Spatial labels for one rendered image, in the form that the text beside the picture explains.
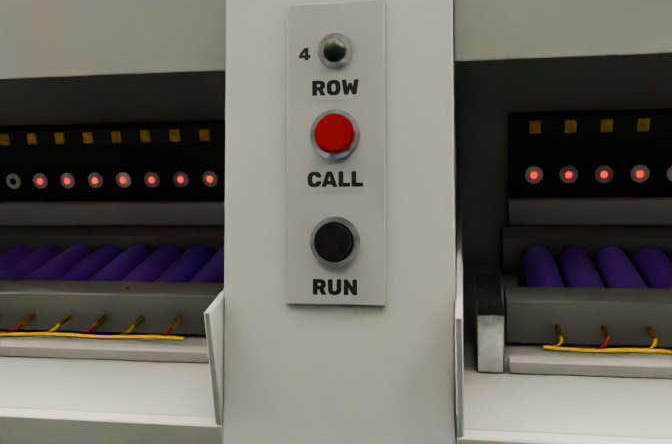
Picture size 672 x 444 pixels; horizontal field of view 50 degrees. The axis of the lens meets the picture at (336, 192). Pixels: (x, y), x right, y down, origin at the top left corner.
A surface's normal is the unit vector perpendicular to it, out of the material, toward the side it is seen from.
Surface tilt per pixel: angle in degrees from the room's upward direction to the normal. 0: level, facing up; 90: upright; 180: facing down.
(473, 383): 18
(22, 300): 108
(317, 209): 90
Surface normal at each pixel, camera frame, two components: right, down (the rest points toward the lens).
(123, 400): -0.05, -0.97
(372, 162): -0.17, -0.05
